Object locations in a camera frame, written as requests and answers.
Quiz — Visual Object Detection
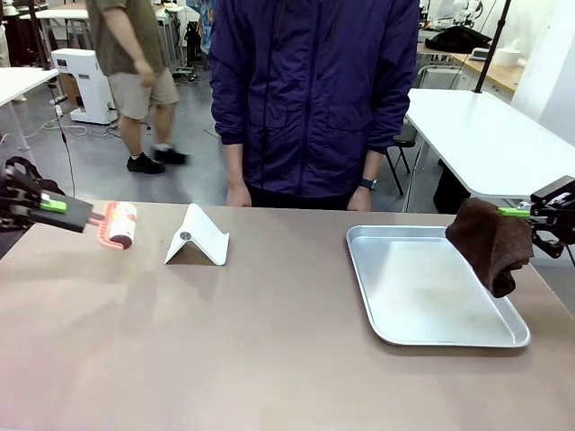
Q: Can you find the white small side table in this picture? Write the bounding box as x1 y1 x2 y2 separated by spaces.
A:
0 66 60 152

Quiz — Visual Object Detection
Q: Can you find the person in olive shirt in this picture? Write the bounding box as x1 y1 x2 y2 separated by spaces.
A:
85 0 190 176

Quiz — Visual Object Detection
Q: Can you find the brown cloth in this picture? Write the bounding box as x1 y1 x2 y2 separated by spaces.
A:
445 197 536 299

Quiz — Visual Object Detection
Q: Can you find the black bag on table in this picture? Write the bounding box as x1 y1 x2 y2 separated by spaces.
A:
424 25 493 55

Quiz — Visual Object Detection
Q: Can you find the black tripod device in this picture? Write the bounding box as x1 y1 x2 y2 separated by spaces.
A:
184 21 202 62

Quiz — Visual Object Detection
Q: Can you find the black pole with cable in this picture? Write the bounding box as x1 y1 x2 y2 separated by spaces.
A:
26 0 77 198

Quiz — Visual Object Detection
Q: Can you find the silver metal tray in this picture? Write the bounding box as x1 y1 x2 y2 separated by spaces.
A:
345 224 532 347

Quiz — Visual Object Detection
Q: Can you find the pink lint roller black handle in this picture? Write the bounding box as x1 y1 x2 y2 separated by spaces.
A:
27 196 139 251

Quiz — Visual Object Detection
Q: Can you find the person's left hand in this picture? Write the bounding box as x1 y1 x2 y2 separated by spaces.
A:
347 187 374 212

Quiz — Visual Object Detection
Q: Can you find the black folding chair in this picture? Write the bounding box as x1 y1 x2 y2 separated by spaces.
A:
389 124 422 197

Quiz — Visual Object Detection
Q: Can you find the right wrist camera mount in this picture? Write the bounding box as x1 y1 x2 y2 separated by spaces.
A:
529 175 575 203

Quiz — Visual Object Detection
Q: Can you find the white machine cabinet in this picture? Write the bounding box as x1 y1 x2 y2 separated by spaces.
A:
49 48 117 126

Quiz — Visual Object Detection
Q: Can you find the person's right hand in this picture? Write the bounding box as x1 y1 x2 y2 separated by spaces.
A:
226 180 252 208

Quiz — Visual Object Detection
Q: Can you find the black stand pole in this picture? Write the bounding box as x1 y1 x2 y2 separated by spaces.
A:
474 0 514 94

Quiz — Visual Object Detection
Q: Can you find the person in purple jacket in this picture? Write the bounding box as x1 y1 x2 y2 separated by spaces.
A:
208 0 421 210

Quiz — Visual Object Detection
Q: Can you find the person's right forearm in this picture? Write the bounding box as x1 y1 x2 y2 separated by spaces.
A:
223 143 247 185

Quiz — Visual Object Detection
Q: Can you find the white background table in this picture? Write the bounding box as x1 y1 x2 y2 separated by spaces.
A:
33 7 92 51

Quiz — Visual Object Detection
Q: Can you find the white paper roll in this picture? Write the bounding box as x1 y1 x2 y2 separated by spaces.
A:
494 39 524 68

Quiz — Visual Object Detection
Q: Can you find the white folded stand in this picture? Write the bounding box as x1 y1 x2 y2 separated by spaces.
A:
164 202 231 267

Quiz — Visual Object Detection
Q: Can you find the dark bag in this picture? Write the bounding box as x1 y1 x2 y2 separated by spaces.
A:
3 155 66 197

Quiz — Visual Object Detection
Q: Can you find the wooden background table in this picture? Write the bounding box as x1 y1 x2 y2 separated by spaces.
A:
448 52 526 95

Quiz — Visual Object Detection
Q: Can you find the person's left forearm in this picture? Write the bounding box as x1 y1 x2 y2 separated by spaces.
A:
361 150 384 180

